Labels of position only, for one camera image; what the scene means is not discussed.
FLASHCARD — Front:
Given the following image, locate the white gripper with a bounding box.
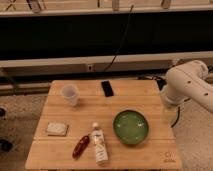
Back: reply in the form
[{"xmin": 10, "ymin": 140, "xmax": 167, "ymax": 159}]
[{"xmin": 160, "ymin": 85, "xmax": 183, "ymax": 124}]

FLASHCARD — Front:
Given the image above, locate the green ceramic bowl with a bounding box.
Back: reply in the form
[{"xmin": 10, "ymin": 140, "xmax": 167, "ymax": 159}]
[{"xmin": 113, "ymin": 110, "xmax": 149, "ymax": 145}]

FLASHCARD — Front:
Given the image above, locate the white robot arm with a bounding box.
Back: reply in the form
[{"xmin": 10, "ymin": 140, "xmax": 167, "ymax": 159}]
[{"xmin": 160, "ymin": 60, "xmax": 213, "ymax": 124}]

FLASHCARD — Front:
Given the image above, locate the black smartphone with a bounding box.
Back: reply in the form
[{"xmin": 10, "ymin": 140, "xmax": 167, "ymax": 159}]
[{"xmin": 101, "ymin": 81, "xmax": 114, "ymax": 97}]

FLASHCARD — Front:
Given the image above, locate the clear plastic bottle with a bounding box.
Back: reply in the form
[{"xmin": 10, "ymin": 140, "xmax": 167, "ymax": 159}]
[{"xmin": 91, "ymin": 122, "xmax": 108, "ymax": 165}]

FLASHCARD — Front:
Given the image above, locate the red chili pepper toy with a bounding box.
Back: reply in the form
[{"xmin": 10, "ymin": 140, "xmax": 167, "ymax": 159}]
[{"xmin": 72, "ymin": 135, "xmax": 90, "ymax": 159}]

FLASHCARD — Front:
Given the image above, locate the translucent plastic cup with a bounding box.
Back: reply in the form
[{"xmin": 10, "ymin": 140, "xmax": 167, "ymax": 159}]
[{"xmin": 60, "ymin": 84, "xmax": 78, "ymax": 106}]

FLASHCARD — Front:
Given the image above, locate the white sponge block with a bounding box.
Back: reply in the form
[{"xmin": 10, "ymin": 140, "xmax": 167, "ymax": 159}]
[{"xmin": 46, "ymin": 122, "xmax": 68, "ymax": 136}]

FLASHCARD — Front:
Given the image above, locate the black cable by arm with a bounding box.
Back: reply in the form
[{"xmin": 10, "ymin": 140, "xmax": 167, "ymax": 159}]
[{"xmin": 170, "ymin": 105, "xmax": 182, "ymax": 129}]

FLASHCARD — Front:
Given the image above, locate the white wall outlet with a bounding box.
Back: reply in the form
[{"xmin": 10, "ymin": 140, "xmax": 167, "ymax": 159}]
[{"xmin": 88, "ymin": 64, "xmax": 93, "ymax": 72}]

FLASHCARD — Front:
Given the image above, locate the black hanging cable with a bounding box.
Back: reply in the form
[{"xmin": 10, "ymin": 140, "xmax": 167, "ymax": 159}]
[{"xmin": 102, "ymin": 3, "xmax": 135, "ymax": 73}]

